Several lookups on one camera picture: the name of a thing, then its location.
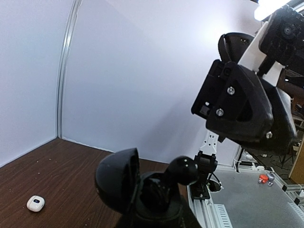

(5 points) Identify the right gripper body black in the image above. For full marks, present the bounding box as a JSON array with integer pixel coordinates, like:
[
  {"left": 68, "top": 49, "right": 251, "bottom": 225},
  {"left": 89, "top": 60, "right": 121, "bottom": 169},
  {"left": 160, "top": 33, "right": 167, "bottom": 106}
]
[{"left": 191, "top": 59, "right": 297, "bottom": 156}]

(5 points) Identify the black round cap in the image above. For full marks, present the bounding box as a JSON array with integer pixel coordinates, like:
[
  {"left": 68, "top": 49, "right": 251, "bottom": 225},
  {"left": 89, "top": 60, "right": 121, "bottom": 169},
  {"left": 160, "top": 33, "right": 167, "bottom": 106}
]
[{"left": 94, "top": 147, "right": 186, "bottom": 223}]

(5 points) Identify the white earbud charging case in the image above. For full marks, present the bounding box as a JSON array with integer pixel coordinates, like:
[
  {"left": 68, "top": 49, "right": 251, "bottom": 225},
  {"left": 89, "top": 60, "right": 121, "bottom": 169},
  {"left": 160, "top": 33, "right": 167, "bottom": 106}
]
[{"left": 26, "top": 195, "right": 45, "bottom": 212}]

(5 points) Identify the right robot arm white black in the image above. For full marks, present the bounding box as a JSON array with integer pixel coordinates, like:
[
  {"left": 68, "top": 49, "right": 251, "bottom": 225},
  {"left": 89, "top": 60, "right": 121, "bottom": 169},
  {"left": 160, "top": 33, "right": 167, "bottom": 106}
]
[{"left": 191, "top": 33, "right": 296, "bottom": 155}]

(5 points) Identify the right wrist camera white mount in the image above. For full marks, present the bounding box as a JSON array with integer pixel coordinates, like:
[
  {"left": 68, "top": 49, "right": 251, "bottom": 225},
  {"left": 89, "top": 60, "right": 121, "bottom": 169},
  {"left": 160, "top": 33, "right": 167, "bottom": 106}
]
[{"left": 237, "top": 0, "right": 304, "bottom": 86}]

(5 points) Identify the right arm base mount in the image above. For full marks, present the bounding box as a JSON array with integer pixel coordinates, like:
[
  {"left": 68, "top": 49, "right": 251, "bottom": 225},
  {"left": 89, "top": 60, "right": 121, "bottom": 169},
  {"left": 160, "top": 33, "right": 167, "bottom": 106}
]
[{"left": 190, "top": 182, "right": 210, "bottom": 200}]

